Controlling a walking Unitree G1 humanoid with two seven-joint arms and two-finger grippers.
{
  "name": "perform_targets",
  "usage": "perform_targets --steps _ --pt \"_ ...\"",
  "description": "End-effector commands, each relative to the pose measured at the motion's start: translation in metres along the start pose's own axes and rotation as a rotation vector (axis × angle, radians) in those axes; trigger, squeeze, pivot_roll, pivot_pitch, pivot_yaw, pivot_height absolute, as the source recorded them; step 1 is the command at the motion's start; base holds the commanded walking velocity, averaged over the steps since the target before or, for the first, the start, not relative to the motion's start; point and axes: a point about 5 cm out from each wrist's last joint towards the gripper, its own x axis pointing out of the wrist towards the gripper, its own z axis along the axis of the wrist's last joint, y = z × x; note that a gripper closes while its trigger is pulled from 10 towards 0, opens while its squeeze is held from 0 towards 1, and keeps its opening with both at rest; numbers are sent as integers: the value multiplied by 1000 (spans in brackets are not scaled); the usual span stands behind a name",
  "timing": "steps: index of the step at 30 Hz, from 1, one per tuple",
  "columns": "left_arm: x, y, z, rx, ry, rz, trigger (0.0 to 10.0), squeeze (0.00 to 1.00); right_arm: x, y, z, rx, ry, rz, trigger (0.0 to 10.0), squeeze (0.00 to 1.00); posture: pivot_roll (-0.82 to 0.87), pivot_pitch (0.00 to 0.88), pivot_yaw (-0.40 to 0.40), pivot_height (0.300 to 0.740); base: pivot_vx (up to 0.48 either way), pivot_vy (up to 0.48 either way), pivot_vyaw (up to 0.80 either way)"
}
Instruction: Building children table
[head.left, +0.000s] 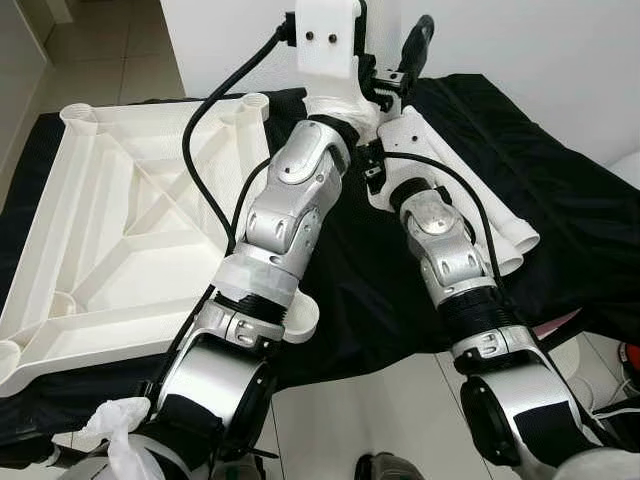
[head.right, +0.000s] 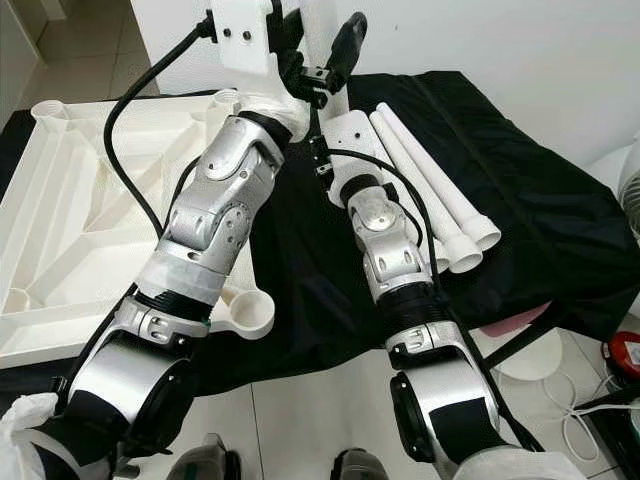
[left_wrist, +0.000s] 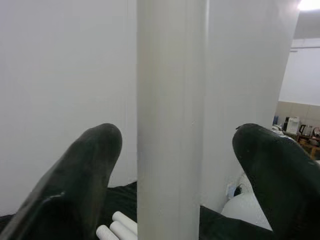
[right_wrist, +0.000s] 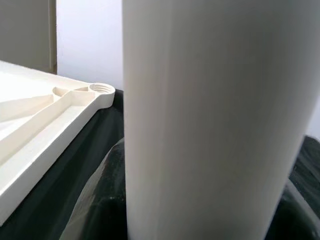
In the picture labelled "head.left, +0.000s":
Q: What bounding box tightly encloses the pink stool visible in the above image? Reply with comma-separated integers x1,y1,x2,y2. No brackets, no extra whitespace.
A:
530,308,583,341

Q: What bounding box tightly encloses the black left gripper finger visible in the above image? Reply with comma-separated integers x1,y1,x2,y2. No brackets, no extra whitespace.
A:
398,14,437,83

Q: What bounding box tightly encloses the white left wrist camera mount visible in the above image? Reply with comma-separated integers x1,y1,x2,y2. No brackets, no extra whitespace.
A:
292,0,401,136

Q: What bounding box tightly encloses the white plastic table leg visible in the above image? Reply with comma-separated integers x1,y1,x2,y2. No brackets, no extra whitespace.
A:
420,98,542,253
440,130,526,278

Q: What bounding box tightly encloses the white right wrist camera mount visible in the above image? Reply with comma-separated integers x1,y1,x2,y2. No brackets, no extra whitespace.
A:
365,103,446,216

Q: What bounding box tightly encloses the black table cloth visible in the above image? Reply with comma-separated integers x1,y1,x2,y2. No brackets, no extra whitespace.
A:
0,72,640,466

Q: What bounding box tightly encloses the grey robot foot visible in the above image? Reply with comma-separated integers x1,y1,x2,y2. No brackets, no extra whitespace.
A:
355,452,426,480
215,455,266,480

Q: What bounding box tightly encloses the grey right robot foot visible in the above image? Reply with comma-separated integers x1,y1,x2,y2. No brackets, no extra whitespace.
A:
355,452,426,480

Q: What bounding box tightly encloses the white round floor base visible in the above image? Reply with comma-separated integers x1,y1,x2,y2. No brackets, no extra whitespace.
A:
545,335,626,386

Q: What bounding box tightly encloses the white floor cable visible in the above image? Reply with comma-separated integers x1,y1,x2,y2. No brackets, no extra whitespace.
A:
575,385,640,423

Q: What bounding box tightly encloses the grey left robot foot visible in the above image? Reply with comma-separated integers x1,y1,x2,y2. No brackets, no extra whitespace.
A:
215,455,266,480

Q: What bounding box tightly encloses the white crumpled cloth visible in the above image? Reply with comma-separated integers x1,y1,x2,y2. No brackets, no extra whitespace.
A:
75,395,151,480

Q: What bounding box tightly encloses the white plastic children table top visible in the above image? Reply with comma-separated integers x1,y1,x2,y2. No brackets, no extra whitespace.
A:
0,93,321,399

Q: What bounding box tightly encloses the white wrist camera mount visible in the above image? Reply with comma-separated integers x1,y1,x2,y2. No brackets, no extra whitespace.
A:
292,0,401,136
365,103,446,216

